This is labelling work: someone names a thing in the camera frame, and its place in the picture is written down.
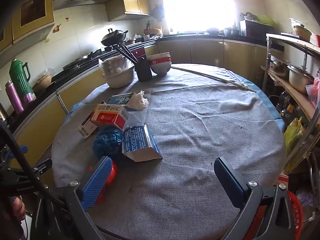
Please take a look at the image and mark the grey tablecloth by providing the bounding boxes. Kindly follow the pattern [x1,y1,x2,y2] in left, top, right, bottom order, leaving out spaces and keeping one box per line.
[52,69,286,239]

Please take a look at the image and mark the yellow pot with lid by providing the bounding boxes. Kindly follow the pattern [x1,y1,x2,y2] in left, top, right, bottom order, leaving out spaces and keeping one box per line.
[292,24,312,42]

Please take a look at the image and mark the blue white box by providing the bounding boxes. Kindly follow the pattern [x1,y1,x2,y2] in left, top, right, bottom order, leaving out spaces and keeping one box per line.
[121,124,163,163]

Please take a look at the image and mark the long bamboo stick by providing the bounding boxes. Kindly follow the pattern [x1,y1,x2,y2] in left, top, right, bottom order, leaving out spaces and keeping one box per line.
[171,67,256,93]

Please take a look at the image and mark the black wok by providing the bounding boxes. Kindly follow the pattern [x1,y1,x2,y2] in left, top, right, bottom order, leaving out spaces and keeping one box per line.
[101,28,128,47]

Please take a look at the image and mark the white tissue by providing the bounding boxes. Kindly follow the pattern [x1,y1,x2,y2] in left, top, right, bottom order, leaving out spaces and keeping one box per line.
[125,90,149,111]

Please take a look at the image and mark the red plastic trash basket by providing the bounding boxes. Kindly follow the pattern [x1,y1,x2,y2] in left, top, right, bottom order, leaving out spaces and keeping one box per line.
[244,190,303,239]

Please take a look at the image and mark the stacked red white bowls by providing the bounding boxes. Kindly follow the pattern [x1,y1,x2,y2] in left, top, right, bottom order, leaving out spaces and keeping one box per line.
[148,52,171,76]

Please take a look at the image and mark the steel pot on shelf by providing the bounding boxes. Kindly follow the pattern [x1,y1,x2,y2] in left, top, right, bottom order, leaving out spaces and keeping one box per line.
[287,65,314,95]

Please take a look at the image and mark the orange plastic bag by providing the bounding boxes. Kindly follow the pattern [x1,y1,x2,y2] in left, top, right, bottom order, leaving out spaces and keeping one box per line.
[95,160,118,204]

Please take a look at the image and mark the green thermos jug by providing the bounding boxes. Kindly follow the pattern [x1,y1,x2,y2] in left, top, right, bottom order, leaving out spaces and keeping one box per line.
[9,58,35,105]

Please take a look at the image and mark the black chopstick holder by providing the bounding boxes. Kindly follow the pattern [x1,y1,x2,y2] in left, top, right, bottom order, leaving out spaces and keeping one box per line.
[135,57,152,82]

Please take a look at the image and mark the bagged white bowls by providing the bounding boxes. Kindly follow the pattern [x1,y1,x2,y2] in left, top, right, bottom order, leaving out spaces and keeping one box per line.
[98,55,132,76]

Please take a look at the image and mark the white Plendil medicine box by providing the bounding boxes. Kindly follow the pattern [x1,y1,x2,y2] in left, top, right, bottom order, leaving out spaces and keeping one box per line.
[78,110,104,139]

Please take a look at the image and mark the large white basin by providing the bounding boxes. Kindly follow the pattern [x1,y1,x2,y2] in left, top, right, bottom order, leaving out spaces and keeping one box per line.
[104,67,135,89]

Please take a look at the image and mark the metal kitchen shelf rack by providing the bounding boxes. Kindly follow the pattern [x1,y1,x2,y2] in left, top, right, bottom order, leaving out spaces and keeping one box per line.
[263,33,319,174]

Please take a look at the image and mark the red white medicine box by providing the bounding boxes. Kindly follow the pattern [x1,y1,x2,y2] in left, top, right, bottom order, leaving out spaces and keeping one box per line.
[91,104,129,132]

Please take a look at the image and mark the blue plastic bag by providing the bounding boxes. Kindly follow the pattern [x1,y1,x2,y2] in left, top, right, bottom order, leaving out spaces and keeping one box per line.
[92,127,124,165]

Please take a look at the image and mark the person's left hand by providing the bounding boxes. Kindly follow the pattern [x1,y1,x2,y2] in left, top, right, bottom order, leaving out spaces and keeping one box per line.
[11,197,25,221]

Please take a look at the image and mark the blue toothpaste box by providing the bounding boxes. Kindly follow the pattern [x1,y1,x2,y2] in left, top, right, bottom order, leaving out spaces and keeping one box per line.
[107,92,135,112]

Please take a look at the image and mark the microwave oven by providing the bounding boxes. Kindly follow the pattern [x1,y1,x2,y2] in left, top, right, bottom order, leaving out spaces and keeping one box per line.
[240,20,274,40]

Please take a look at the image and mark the purple thermos bottle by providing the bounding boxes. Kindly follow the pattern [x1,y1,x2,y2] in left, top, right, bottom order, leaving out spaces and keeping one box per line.
[5,80,24,114]

